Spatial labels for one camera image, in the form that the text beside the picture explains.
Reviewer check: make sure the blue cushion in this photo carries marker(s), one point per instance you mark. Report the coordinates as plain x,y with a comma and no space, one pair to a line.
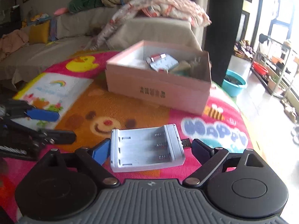
52,29

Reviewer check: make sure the red plastic basin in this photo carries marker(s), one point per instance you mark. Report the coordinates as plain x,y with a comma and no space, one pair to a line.
260,68

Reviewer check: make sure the pink plush toy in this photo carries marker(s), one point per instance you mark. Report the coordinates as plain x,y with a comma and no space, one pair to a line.
61,11

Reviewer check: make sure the beige covered sofa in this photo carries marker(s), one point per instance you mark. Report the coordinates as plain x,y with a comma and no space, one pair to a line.
151,30

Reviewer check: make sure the pink cardboard box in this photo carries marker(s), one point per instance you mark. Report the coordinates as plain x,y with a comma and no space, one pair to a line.
151,88

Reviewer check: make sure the pile of shoes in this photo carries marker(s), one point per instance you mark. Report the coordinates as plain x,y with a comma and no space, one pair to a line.
244,49

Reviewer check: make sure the metal shelf rack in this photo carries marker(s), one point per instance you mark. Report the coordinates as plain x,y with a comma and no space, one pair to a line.
280,63

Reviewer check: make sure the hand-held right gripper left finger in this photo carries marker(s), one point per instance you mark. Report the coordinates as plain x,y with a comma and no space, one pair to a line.
102,151

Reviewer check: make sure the pink printed blanket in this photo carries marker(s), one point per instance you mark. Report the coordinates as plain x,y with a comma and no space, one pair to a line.
163,7

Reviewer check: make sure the colourful cartoon play mat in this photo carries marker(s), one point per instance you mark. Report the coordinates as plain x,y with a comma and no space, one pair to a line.
116,112

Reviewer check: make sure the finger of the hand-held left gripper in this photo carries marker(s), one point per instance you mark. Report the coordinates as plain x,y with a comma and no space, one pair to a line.
60,137
43,115

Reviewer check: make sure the teal plastic basin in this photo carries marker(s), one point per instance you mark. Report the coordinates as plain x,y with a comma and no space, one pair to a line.
234,84

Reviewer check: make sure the silver red metal tool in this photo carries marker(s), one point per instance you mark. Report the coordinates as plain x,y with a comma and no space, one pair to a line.
157,57

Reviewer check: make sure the white battery charger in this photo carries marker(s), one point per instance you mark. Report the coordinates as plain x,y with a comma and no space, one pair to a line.
144,149

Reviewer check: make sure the green plush toy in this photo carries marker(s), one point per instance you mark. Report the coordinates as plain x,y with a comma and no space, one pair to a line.
84,3

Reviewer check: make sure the peach cloth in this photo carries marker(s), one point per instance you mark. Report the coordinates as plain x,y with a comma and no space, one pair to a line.
12,43

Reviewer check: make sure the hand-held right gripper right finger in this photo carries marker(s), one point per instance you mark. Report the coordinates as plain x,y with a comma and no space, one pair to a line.
201,150

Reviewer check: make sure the yellow cushion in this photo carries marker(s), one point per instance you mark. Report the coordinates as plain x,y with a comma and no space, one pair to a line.
39,32

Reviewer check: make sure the white carton box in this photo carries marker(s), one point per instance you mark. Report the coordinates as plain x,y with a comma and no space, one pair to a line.
164,63

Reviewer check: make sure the black cloth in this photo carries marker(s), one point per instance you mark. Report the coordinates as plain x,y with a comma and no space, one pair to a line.
264,38

